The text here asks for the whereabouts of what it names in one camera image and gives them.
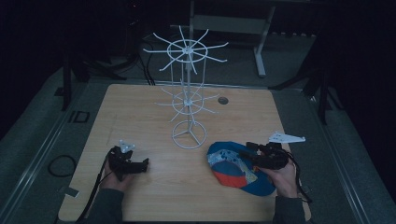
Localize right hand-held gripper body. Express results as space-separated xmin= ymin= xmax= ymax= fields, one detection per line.
xmin=255 ymin=131 xmax=306 ymax=171

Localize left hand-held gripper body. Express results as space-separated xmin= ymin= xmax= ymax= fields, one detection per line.
xmin=107 ymin=139 xmax=145 ymax=182

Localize blue and orange cap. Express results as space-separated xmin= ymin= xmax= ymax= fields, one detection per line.
xmin=206 ymin=141 xmax=277 ymax=197

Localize person's left hand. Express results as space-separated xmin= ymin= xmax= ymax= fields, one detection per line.
xmin=100 ymin=159 xmax=135 ymax=193

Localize person's right hand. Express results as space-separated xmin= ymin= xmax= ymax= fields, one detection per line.
xmin=259 ymin=158 xmax=299 ymax=199

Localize black metal stand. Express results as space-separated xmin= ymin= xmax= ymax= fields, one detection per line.
xmin=268 ymin=66 xmax=345 ymax=126
xmin=54 ymin=52 xmax=128 ymax=112

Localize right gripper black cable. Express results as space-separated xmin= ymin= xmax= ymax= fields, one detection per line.
xmin=287 ymin=150 xmax=313 ymax=204

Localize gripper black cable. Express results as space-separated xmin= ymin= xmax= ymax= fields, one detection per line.
xmin=75 ymin=154 xmax=110 ymax=224
xmin=287 ymin=150 xmax=313 ymax=204

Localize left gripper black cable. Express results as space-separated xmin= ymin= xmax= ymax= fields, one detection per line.
xmin=75 ymin=154 xmax=110 ymax=224

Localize grey table bracket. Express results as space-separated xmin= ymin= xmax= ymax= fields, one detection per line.
xmin=59 ymin=186 xmax=80 ymax=199

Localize black cable loop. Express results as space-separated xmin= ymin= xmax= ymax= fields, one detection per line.
xmin=47 ymin=154 xmax=78 ymax=178

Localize white wire hook rack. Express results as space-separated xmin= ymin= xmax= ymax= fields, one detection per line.
xmin=142 ymin=25 xmax=230 ymax=150

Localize black floor cables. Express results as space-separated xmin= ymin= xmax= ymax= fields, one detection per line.
xmin=135 ymin=39 xmax=157 ymax=87

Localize white metal desk frame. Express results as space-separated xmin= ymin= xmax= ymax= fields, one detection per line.
xmin=188 ymin=0 xmax=277 ymax=78

